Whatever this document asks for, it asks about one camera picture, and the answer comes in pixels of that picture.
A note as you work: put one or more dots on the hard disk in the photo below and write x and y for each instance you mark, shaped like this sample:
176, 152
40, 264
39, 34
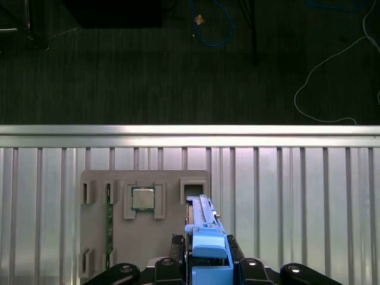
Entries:
207, 240

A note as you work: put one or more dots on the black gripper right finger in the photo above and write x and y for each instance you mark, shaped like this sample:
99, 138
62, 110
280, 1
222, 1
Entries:
252, 273

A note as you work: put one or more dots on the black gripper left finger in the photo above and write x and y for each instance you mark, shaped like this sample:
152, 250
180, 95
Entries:
167, 273

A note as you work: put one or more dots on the black desk leg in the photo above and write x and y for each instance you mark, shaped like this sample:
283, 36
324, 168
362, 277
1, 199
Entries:
253, 35

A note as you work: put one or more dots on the CPU chip silver top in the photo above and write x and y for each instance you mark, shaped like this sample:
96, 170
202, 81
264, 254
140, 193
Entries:
143, 199

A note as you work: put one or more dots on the metal chair frame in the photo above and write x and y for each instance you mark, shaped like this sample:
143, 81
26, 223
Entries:
28, 17

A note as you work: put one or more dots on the brown paper scrap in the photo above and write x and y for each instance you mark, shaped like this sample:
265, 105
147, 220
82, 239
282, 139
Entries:
199, 19

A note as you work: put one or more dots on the grey parts rack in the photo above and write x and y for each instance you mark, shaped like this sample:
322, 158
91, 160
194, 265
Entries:
142, 237

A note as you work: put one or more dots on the green RAM stick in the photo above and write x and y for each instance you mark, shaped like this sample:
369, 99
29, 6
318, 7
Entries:
110, 222

